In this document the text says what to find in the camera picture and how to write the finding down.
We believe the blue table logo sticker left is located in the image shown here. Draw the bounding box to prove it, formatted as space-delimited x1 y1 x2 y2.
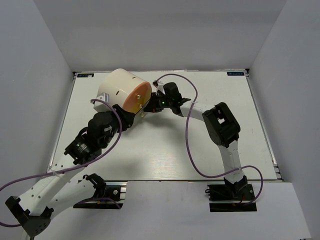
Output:
77 73 95 78

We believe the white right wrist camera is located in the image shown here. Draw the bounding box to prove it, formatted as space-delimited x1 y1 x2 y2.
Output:
152 80 164 96

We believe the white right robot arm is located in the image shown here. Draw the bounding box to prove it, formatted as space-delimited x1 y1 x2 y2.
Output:
144 80 248 200

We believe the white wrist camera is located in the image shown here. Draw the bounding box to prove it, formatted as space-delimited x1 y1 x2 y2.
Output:
152 80 164 96
92 92 111 113

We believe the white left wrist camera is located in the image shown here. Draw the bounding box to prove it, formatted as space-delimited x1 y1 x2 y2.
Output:
92 92 111 113

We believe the blue table logo sticker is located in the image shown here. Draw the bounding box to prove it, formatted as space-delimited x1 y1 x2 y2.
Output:
77 73 95 78
226 71 245 76

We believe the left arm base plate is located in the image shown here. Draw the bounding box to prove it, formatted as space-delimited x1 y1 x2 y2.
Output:
73 181 127 210

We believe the cream round drawer organizer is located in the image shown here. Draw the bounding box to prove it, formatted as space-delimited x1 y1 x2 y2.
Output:
96 68 152 114

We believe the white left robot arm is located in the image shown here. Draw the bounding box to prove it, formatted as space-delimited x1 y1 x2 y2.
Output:
5 104 136 238

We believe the blue table logo sticker right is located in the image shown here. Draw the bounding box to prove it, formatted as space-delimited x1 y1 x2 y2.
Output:
226 71 245 76

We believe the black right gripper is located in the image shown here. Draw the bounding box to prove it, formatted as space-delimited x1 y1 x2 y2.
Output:
143 92 173 113

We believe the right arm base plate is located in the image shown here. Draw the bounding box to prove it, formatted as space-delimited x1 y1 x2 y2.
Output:
204 184 257 213

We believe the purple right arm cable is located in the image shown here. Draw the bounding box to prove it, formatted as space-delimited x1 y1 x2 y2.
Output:
152 73 264 206

